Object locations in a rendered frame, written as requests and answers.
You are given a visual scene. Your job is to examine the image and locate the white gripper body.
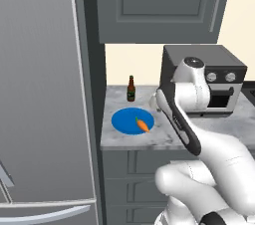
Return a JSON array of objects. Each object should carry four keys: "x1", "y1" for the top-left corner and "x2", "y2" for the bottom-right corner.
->
[{"x1": 148, "y1": 91, "x2": 162, "y2": 113}]

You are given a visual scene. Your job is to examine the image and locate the orange carrot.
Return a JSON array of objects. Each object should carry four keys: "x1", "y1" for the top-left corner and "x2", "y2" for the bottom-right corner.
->
[{"x1": 134, "y1": 115, "x2": 151, "y2": 133}]

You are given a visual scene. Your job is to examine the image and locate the blue round plate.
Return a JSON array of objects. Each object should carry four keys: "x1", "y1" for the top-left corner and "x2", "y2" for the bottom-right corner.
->
[{"x1": 111, "y1": 107, "x2": 155, "y2": 136}]

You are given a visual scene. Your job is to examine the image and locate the silver microwave knob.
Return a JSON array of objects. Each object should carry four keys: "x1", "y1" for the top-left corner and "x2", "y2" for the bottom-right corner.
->
[
  {"x1": 224, "y1": 71, "x2": 237, "y2": 83},
  {"x1": 205, "y1": 71, "x2": 218, "y2": 83}
]

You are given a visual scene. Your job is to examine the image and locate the microwave oven door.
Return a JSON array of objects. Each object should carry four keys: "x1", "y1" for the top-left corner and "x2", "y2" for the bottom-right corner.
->
[{"x1": 204, "y1": 83, "x2": 244, "y2": 114}]

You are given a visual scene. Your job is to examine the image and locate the dark grey microwave oven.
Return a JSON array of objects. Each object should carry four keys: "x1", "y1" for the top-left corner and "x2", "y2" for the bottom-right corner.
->
[{"x1": 158, "y1": 44, "x2": 249, "y2": 117}]

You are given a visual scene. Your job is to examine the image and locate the brown glass bottle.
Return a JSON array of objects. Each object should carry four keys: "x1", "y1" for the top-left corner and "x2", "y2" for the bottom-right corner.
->
[{"x1": 127, "y1": 75, "x2": 136, "y2": 103}]

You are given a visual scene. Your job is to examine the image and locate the grey drawer front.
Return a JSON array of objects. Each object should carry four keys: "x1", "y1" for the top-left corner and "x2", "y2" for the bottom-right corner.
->
[
  {"x1": 103, "y1": 203, "x2": 169, "y2": 225},
  {"x1": 103, "y1": 177, "x2": 168, "y2": 205},
  {"x1": 102, "y1": 149, "x2": 200, "y2": 179}
]

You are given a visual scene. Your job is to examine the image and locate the dark grey tall side panel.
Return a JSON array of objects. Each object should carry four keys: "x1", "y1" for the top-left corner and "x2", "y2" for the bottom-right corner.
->
[{"x1": 72, "y1": 0, "x2": 108, "y2": 225}]

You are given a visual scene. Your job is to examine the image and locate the black hob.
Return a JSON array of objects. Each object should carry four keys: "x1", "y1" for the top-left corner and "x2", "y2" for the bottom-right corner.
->
[{"x1": 242, "y1": 80, "x2": 255, "y2": 107}]

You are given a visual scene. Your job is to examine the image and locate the grey fridge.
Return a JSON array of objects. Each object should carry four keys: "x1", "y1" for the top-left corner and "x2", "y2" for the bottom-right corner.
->
[{"x1": 0, "y1": 0, "x2": 101, "y2": 225}]

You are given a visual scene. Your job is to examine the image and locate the black microwave door handle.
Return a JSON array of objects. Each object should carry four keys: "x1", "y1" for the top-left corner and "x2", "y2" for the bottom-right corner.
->
[{"x1": 208, "y1": 87, "x2": 235, "y2": 98}]

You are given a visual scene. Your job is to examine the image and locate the grey wall cupboard door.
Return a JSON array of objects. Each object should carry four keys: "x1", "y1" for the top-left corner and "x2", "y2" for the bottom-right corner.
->
[{"x1": 95, "y1": 0, "x2": 235, "y2": 45}]

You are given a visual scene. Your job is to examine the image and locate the silver fridge drawer handle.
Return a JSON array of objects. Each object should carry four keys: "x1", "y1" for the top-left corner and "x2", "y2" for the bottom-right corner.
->
[{"x1": 0, "y1": 204, "x2": 92, "y2": 225}]

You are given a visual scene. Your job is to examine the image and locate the silver fridge door handle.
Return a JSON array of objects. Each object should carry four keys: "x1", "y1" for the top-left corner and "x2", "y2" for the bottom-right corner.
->
[{"x1": 0, "y1": 160, "x2": 16, "y2": 204}]

